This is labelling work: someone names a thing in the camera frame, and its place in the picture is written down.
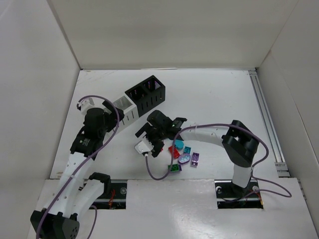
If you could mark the green lego on purple plate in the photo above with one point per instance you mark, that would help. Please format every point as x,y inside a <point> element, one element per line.
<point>175,168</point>

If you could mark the white slotted double container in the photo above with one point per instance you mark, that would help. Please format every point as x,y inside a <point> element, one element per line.
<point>129,109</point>

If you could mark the small teal square lego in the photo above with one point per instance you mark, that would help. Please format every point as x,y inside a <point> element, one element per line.
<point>187,150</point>

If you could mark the red long lego brick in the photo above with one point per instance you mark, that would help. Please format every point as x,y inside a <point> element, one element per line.
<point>174,152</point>

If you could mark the black slotted double container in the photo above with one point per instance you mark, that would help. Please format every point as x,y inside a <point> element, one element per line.
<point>147,94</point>

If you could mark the teal rounded lego brick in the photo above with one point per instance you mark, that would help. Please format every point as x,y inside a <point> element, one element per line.
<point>179,144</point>

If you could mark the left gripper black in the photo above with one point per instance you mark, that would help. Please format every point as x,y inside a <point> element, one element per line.
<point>112,112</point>

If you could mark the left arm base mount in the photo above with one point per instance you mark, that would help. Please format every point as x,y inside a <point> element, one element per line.
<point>115,199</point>

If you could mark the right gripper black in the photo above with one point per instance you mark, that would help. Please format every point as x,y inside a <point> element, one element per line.
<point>150,136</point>

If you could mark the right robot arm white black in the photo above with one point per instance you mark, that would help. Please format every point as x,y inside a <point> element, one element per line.
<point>237,140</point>

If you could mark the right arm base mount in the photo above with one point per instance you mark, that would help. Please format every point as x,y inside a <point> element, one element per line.
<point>231,196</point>

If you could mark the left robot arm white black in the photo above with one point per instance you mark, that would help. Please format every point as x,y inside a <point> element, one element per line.
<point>61,215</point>

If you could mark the purple lego brick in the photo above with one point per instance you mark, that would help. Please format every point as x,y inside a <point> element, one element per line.
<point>194,159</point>

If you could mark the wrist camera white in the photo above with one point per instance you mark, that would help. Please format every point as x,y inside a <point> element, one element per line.
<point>84,105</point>
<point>143,146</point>

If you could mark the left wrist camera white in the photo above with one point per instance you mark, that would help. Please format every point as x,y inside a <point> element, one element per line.
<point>84,105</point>

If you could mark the lilac oval paw lego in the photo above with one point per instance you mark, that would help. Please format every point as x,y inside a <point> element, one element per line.
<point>184,158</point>

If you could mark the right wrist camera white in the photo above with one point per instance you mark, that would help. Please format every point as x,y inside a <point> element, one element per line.
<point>143,146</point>

